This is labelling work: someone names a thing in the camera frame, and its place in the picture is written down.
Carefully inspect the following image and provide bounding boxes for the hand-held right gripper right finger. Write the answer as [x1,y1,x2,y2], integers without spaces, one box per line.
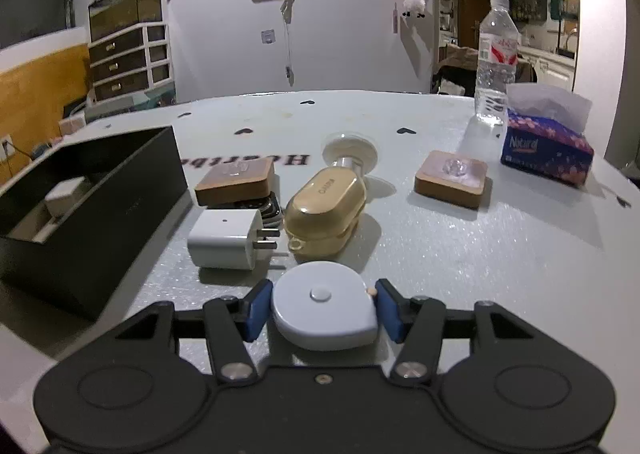
[375,278,547,384]

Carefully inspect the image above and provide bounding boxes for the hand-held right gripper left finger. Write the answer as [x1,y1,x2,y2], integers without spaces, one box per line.
[102,279,274,383]

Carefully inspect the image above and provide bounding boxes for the white round tape measure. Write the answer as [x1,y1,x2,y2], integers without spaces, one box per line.
[270,261,379,350]

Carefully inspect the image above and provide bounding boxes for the white charger with prongs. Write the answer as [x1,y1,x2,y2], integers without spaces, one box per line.
[188,208,281,270]

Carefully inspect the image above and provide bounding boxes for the smartwatch without strap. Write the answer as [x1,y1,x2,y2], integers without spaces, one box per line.
[220,191,285,230]

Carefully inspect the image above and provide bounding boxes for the gold earbuds case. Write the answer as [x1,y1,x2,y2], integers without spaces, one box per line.
[283,169,367,256]

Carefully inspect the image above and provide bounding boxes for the black storage box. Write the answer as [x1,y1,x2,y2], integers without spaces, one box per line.
[0,125,190,321]

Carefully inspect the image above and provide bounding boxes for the wooden block with clear hook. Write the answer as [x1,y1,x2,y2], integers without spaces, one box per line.
[194,156,277,207]
[414,150,489,209]

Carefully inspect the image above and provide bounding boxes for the white suction knob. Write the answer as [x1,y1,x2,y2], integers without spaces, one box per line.
[322,133,379,180]

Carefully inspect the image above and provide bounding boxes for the purple tissue pack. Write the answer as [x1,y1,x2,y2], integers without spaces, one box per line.
[500,83,595,186]

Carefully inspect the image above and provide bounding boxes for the white charger cube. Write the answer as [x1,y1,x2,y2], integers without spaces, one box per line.
[44,177,88,217]

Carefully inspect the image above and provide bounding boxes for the patterned box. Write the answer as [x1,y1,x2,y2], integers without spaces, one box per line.
[115,84,178,111]

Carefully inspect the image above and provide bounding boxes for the clear plastic water bottle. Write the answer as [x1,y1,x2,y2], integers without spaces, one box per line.
[474,0,521,126]

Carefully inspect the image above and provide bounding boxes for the white drawer cabinet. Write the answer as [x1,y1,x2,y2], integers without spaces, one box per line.
[88,23,175,102]

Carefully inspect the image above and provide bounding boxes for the glass tank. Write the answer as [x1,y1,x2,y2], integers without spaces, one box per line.
[88,0,164,42]

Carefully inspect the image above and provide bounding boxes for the hanging cable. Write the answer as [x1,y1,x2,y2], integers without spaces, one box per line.
[280,0,297,87]

